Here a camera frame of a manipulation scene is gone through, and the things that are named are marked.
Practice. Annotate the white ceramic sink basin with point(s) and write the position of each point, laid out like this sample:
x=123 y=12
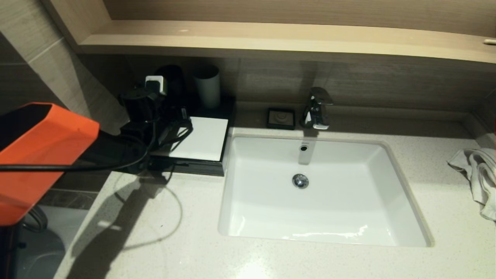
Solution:
x=329 y=209

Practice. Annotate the small pale object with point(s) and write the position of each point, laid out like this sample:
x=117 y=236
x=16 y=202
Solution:
x=489 y=42

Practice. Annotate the chrome drain plug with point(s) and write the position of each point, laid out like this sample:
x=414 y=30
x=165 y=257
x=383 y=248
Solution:
x=300 y=181

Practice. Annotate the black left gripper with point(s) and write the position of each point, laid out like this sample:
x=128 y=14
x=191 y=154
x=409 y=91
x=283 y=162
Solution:
x=176 y=120

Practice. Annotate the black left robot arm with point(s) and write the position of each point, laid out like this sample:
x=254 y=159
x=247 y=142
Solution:
x=46 y=147

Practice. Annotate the chrome faucet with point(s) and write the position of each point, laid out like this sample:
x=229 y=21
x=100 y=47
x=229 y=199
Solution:
x=316 y=112

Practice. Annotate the white towel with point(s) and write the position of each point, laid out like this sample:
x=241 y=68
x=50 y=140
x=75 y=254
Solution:
x=478 y=174

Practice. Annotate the black glossy tray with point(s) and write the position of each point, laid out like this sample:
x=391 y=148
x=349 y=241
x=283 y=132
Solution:
x=226 y=106

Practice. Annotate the small white rectangular block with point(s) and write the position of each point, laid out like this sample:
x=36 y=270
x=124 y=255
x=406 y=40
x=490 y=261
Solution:
x=156 y=84

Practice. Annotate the light wooden shelf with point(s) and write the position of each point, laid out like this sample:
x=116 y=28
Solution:
x=271 y=38

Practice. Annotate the black cup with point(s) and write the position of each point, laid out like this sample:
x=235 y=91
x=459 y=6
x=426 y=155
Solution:
x=174 y=81

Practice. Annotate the black square soap dish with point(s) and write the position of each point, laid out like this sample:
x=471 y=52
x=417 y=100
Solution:
x=281 y=119

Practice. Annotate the black box with white top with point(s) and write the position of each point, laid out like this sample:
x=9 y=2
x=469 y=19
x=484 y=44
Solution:
x=205 y=139

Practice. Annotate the grey cup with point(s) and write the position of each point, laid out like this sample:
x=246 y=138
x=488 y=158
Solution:
x=207 y=89

